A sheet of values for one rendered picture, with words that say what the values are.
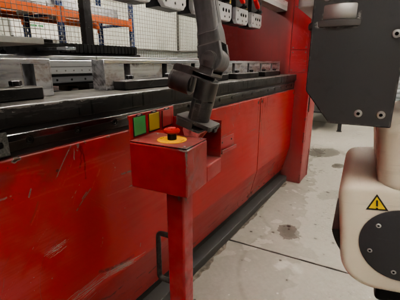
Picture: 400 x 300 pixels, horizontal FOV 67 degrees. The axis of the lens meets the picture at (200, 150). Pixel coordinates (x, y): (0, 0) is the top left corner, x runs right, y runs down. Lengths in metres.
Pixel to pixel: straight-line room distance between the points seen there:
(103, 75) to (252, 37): 1.76
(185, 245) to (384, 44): 0.67
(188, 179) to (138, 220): 0.40
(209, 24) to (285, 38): 1.77
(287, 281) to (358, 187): 1.12
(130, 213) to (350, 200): 0.71
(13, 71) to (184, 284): 0.71
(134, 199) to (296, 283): 0.88
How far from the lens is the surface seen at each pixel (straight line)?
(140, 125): 0.76
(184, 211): 0.81
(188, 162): 0.67
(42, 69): 0.90
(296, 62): 2.47
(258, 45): 2.58
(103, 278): 1.03
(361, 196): 0.47
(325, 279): 1.61
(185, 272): 0.92
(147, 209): 1.07
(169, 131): 0.71
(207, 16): 0.77
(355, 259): 0.51
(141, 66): 1.13
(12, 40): 0.59
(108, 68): 1.03
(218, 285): 1.48
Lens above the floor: 0.96
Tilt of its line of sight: 16 degrees down
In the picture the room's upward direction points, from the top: straight up
